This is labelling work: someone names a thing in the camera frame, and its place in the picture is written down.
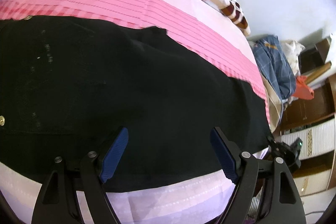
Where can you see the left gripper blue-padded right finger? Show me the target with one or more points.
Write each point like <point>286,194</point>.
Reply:
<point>280,200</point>

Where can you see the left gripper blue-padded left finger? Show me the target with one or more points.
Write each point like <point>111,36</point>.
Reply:
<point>57,200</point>

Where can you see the orange red cloth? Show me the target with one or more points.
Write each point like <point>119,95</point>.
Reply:
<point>302,91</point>

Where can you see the pink checked bed sheet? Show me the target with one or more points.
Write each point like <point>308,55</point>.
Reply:
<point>190,23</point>

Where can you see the white wicker drawer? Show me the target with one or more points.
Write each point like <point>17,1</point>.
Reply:
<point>316,141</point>

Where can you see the brown wooden cabinet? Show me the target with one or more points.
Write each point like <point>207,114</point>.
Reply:
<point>318,64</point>

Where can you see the white floral cloth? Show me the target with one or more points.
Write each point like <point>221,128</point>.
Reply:
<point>292,50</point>

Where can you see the blue plaid cloth pile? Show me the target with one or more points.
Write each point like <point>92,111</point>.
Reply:
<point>274,66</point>

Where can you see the black pants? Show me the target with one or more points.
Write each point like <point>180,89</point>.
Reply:
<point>70,85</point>

